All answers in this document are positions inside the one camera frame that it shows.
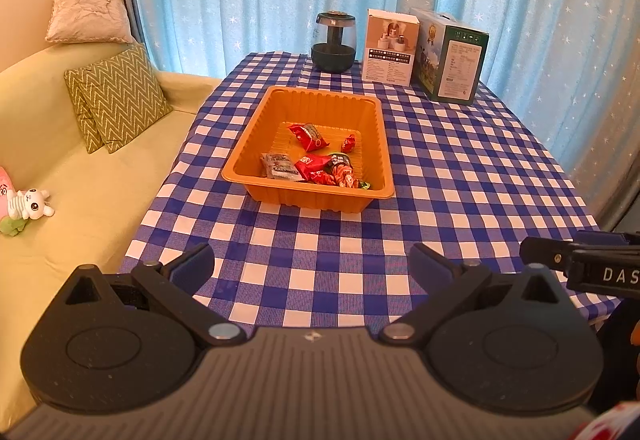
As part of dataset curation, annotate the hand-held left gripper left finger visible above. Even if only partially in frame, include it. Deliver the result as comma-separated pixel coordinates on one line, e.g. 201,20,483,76
47,242,247,349

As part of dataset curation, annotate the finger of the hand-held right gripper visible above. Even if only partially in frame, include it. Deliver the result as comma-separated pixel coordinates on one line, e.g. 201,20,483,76
575,230,640,251
519,236,581,272

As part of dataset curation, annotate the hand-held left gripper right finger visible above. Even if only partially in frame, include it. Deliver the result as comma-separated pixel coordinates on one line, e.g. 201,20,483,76
378,242,576,349

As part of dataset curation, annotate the long green-edged snack packet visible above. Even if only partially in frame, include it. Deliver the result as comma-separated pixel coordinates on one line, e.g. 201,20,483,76
334,167,374,191

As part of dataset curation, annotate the grey snack packet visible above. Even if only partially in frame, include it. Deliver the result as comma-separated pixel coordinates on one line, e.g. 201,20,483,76
259,152,304,182

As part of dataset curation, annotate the orange plastic tray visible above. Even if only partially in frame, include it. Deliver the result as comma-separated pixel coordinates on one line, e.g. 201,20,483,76
221,86,396,212

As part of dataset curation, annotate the blue white checkered tablecloth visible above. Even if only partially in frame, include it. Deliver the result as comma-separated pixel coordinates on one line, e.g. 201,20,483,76
117,49,621,337

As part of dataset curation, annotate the pale yellow sofa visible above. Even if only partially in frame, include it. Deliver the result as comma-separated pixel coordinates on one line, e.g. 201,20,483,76
0,40,223,421

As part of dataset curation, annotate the red white printed clothing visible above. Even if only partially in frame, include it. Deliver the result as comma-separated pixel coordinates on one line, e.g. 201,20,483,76
570,401,640,440

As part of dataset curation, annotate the white plush toy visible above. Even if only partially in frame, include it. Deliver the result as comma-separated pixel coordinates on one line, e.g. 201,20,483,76
6,188,54,224

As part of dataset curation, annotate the green zigzag cushion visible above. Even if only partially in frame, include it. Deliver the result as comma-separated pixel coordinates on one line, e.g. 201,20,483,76
75,42,174,154
63,67,107,155

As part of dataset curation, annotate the green plush toy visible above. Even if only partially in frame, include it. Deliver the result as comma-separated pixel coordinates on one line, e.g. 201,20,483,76
0,217,29,237

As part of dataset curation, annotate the green product box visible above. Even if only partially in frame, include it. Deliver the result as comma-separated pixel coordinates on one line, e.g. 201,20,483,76
410,7,490,107

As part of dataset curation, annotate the pink plush toy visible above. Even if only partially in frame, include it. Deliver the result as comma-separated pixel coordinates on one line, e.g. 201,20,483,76
0,165,17,221

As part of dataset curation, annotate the white product box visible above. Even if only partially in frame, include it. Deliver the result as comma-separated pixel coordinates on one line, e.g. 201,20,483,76
361,9,421,87

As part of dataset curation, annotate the dark glass humidifier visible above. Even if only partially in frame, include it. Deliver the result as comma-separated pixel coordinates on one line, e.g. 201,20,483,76
311,11,358,73

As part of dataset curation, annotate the white pink cushion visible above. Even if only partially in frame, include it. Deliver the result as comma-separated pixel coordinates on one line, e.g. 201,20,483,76
45,0,136,45

